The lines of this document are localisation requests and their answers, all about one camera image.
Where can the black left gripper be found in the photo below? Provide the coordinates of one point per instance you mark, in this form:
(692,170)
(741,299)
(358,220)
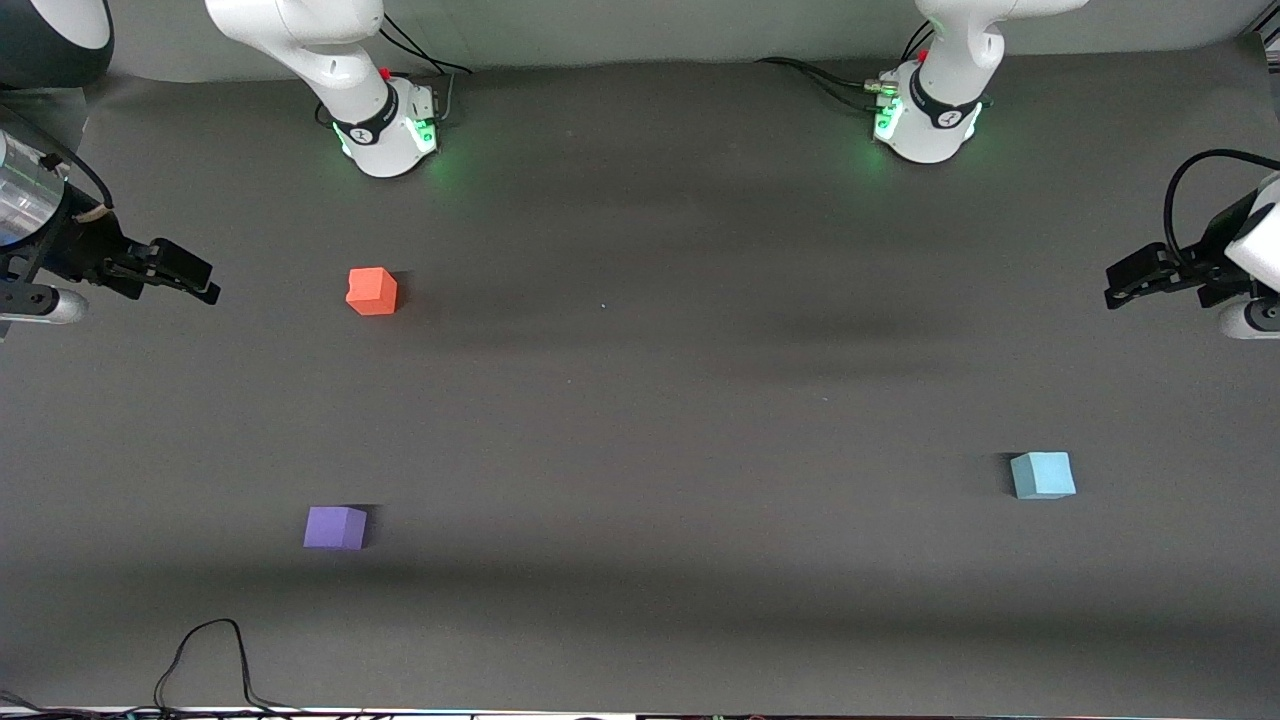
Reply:
(1207,262)

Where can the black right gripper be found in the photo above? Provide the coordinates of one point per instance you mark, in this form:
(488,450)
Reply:
(82,248)

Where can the light blue foam block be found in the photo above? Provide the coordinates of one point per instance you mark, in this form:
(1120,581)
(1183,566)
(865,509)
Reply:
(1042,476)

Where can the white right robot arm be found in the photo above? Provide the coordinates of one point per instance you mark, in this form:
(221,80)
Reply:
(300,35)

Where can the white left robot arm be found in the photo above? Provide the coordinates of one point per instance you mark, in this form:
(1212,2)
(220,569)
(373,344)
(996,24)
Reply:
(940,120)

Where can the orange foam block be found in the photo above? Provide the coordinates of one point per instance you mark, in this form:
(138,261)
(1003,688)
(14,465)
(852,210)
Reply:
(372,292)

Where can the purple foam block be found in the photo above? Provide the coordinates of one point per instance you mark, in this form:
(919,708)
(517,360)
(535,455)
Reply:
(335,528)

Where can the dark grey table mat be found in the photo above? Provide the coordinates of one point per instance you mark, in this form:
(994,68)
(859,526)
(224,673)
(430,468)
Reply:
(640,450)

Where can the metal frame rail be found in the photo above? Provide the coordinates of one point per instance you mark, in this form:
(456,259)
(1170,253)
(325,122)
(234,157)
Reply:
(1262,45)

